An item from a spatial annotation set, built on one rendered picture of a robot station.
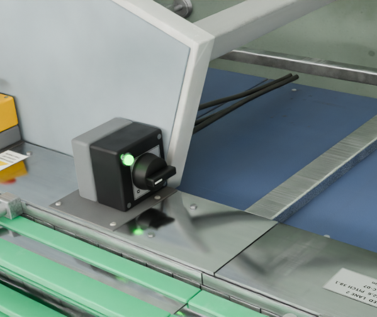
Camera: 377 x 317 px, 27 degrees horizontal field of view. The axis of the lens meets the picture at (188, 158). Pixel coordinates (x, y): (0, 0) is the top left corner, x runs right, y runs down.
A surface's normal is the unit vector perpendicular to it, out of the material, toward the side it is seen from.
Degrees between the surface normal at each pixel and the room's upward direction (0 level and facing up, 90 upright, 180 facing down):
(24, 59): 0
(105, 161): 0
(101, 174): 0
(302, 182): 90
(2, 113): 90
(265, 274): 90
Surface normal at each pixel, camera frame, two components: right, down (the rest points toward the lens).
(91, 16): -0.63, 0.38
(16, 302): -0.08, -0.90
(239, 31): 0.75, 0.51
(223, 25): 0.18, -0.77
